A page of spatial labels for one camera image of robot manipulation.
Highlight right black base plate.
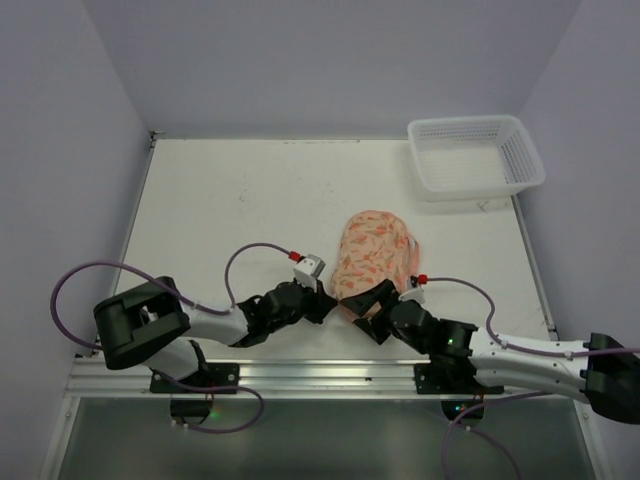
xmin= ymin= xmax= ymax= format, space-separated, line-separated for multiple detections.
xmin=413 ymin=355 xmax=504 ymax=395

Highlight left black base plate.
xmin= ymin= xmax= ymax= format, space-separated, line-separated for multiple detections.
xmin=149 ymin=362 xmax=240 ymax=394

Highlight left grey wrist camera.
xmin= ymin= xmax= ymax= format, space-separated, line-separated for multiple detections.
xmin=293 ymin=255 xmax=326 ymax=292

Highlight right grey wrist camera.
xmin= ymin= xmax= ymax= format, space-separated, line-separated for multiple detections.
xmin=399 ymin=274 xmax=429 ymax=305

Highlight white plastic basket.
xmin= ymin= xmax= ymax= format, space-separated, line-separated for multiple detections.
xmin=407 ymin=115 xmax=546 ymax=201

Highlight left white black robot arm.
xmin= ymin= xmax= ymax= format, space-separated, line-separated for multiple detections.
xmin=93 ymin=276 xmax=337 ymax=393

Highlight aluminium mounting rail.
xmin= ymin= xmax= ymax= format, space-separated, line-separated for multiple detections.
xmin=64 ymin=357 xmax=586 ymax=401

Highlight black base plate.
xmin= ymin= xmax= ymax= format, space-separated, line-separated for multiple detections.
xmin=149 ymin=362 xmax=240 ymax=394
xmin=413 ymin=355 xmax=504 ymax=395

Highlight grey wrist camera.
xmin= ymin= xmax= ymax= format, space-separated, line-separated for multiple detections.
xmin=293 ymin=255 xmax=326 ymax=292
xmin=399 ymin=274 xmax=429 ymax=305

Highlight floral mesh laundry bag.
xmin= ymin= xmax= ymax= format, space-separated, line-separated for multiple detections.
xmin=330 ymin=210 xmax=420 ymax=301

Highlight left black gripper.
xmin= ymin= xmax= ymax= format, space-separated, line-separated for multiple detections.
xmin=268 ymin=276 xmax=338 ymax=333

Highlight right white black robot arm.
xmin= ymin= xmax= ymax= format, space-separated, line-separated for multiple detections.
xmin=339 ymin=275 xmax=639 ymax=425

